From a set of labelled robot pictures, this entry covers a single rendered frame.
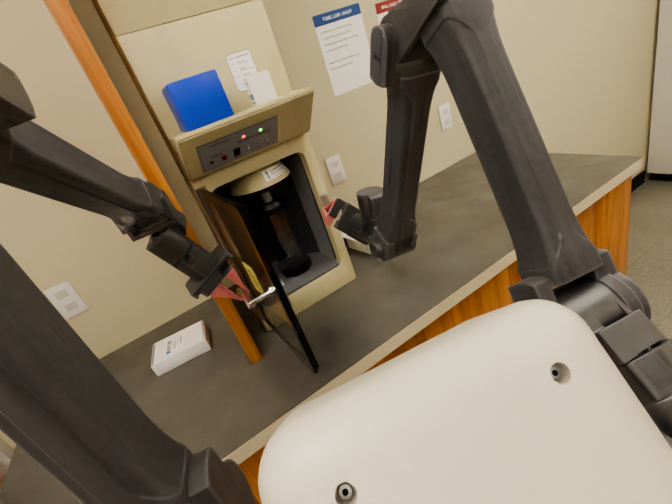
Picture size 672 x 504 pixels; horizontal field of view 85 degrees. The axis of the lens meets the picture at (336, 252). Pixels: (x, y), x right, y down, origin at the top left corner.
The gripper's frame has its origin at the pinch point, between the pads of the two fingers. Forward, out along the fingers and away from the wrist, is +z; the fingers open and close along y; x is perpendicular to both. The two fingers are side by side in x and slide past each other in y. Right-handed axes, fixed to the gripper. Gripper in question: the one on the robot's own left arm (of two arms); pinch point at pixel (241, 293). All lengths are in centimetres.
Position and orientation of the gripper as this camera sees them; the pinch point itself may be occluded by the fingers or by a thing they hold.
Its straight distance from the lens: 77.1
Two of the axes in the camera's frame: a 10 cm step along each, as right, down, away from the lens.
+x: 5.2, 2.6, -8.1
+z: 6.0, 5.6, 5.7
